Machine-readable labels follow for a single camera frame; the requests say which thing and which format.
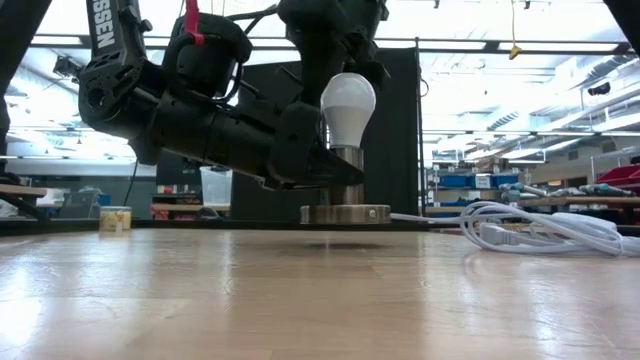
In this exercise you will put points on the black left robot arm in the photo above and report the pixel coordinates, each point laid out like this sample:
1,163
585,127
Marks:
115,85

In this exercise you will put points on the clear plastic storage bin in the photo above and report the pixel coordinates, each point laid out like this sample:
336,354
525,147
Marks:
216,187

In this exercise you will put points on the black overhead beam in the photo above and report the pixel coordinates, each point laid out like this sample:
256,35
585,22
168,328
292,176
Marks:
492,46

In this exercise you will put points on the brushed metal lamp socket base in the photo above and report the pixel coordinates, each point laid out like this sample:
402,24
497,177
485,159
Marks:
345,214

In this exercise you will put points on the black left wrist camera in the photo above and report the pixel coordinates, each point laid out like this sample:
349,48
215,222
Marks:
210,60

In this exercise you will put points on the yellow candle glass jar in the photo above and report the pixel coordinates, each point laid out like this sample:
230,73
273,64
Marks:
115,219

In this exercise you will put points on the blue storage bin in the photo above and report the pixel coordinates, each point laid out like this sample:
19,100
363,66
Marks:
506,180
454,180

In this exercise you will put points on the black aluminium table frame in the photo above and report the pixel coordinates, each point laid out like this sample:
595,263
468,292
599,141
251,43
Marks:
200,224

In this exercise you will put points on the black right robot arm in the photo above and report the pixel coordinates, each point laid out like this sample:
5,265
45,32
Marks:
630,12

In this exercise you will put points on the white lightbulb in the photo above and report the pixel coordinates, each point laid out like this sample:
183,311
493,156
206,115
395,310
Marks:
348,110

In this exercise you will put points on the wooden side table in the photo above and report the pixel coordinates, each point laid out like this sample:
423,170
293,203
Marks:
20,191

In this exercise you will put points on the black ceiling camera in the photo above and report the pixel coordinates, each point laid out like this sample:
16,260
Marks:
599,89

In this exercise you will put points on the black room divider panel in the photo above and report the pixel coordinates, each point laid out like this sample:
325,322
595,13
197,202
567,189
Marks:
250,200
395,150

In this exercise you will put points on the red storage bin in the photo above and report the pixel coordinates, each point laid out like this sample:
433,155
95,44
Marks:
622,176

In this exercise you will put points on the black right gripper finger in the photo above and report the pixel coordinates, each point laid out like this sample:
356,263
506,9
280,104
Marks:
375,65
315,70

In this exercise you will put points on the black computer monitor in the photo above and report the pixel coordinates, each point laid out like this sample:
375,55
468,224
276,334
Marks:
172,175

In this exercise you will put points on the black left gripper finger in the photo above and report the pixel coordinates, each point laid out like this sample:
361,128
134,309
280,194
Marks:
330,172

